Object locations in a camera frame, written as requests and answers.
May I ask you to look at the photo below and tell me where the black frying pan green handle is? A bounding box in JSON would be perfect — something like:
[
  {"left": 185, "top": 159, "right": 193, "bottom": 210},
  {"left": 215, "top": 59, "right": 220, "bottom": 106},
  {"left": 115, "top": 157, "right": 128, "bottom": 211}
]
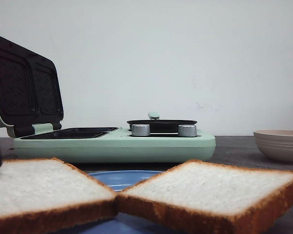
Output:
[{"left": 127, "top": 112, "right": 197, "bottom": 133}]

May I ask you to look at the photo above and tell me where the left silver control knob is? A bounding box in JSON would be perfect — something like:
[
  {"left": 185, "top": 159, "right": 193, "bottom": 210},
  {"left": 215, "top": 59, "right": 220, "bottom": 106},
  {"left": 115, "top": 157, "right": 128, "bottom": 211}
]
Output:
[{"left": 131, "top": 124, "right": 150, "bottom": 137}]

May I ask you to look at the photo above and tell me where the blue round plate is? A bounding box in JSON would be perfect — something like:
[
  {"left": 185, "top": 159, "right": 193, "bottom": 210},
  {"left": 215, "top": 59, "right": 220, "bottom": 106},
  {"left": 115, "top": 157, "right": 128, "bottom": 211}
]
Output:
[{"left": 56, "top": 170, "right": 167, "bottom": 234}]

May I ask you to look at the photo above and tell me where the beige ribbed bowl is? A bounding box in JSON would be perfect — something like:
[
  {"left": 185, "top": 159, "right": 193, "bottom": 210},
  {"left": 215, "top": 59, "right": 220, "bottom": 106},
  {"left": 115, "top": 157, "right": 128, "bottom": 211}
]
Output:
[{"left": 253, "top": 130, "right": 293, "bottom": 162}]

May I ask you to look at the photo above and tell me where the right silver control knob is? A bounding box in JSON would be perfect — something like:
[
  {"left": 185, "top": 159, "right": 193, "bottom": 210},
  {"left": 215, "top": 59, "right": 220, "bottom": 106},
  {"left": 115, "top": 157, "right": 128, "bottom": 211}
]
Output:
[{"left": 178, "top": 124, "right": 197, "bottom": 137}]

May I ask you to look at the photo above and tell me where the white bread slice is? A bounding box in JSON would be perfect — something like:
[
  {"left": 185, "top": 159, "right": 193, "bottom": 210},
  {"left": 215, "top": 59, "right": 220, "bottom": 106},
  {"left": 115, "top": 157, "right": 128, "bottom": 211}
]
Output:
[
  {"left": 0, "top": 158, "right": 117, "bottom": 234},
  {"left": 116, "top": 160, "right": 293, "bottom": 234}
]

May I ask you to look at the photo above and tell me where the mint green sandwich maker lid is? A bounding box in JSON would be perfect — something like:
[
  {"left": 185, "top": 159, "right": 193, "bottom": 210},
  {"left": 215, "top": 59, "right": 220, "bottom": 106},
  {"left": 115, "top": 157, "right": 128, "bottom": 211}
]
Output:
[{"left": 0, "top": 36, "right": 63, "bottom": 137}]

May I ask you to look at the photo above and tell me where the silver control knob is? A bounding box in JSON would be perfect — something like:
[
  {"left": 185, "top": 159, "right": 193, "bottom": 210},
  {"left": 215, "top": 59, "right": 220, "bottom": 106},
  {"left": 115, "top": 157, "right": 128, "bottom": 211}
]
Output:
[
  {"left": 131, "top": 124, "right": 150, "bottom": 137},
  {"left": 178, "top": 124, "right": 197, "bottom": 137}
]

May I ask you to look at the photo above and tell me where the mint green breakfast maker base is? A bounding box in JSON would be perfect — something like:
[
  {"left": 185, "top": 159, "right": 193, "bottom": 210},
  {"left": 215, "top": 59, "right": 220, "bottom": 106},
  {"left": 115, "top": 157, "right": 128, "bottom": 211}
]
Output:
[{"left": 14, "top": 127, "right": 216, "bottom": 163}]

